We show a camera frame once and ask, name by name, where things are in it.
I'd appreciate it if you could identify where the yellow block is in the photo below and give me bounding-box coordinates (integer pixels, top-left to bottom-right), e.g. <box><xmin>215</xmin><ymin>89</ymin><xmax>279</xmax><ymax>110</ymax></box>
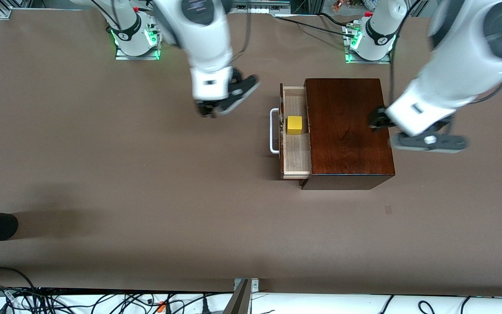
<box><xmin>287</xmin><ymin>116</ymin><xmax>304</xmax><ymax>135</ymax></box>

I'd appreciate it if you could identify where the wooden drawer with metal handle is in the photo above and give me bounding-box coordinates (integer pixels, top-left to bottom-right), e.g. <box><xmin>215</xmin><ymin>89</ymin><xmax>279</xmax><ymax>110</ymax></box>
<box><xmin>270</xmin><ymin>84</ymin><xmax>312</xmax><ymax>180</ymax></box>

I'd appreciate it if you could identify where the dark wooden drawer cabinet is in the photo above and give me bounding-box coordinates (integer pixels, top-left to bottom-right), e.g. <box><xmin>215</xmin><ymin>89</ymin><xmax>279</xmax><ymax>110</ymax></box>
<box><xmin>300</xmin><ymin>78</ymin><xmax>396</xmax><ymax>191</ymax></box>

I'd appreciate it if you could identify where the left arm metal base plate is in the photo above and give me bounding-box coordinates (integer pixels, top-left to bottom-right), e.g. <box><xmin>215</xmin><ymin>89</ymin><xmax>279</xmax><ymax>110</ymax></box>
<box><xmin>344</xmin><ymin>22</ymin><xmax>392</xmax><ymax>65</ymax></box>

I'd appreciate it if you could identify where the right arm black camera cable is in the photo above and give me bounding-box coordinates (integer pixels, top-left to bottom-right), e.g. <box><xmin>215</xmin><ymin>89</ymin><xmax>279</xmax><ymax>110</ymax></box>
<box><xmin>229</xmin><ymin>13</ymin><xmax>252</xmax><ymax>61</ymax></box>

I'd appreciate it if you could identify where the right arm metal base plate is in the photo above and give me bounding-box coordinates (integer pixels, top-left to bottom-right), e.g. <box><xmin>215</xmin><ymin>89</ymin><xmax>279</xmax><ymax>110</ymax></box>
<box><xmin>115</xmin><ymin>44</ymin><xmax>161</xmax><ymax>61</ymax></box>

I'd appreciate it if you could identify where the short black table cable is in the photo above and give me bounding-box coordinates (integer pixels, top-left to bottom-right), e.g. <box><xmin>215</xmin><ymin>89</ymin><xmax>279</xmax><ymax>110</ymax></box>
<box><xmin>319</xmin><ymin>12</ymin><xmax>358</xmax><ymax>27</ymax></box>

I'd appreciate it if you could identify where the long black table cable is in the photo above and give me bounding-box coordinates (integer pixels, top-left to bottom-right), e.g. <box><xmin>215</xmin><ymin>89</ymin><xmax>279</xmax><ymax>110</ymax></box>
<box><xmin>275</xmin><ymin>16</ymin><xmax>356</xmax><ymax>36</ymax></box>

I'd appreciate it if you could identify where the aluminium rail with sockets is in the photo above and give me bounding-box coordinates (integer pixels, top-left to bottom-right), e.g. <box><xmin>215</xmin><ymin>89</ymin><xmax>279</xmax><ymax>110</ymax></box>
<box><xmin>233</xmin><ymin>0</ymin><xmax>291</xmax><ymax>14</ymax></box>

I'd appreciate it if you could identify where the aluminium bracket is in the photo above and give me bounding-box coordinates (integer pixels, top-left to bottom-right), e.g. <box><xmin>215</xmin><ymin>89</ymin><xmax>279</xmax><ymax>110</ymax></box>
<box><xmin>234</xmin><ymin>278</ymin><xmax>259</xmax><ymax>292</ymax></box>

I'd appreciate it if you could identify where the grey camera mount pole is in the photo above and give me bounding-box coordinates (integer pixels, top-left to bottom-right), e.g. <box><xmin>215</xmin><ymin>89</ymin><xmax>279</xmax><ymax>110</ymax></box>
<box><xmin>223</xmin><ymin>279</ymin><xmax>251</xmax><ymax>314</ymax></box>

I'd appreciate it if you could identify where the thin black cable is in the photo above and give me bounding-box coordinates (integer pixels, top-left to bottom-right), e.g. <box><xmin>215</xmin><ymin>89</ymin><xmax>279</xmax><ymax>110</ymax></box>
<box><xmin>0</xmin><ymin>267</ymin><xmax>36</xmax><ymax>290</ymax></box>

